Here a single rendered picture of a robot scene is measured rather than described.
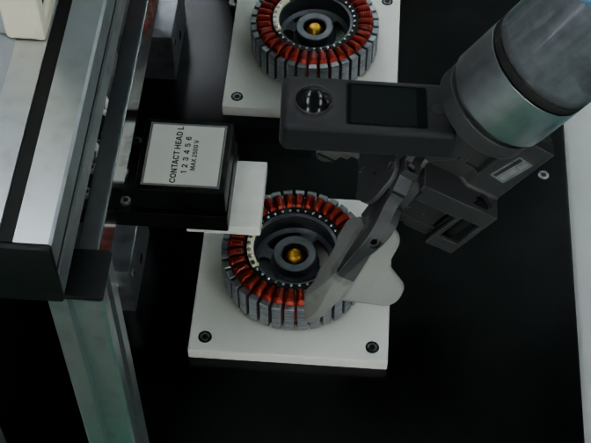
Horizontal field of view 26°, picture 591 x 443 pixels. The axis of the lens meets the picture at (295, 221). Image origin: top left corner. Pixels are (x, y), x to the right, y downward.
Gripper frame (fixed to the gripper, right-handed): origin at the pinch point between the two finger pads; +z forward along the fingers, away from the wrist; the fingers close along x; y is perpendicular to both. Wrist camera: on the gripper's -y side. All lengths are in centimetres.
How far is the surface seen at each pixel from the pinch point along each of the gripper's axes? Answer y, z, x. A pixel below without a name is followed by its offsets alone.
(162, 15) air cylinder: -11.3, 8.2, 23.0
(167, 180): -12.4, -2.5, -2.4
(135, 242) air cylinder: -10.1, 7.9, -0.7
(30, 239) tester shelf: -24.7, -17.8, -21.3
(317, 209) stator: 1.5, 1.0, 3.5
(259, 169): -5.3, -2.2, 2.2
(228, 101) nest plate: -3.8, 8.5, 17.2
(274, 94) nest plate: -0.5, 6.5, 18.3
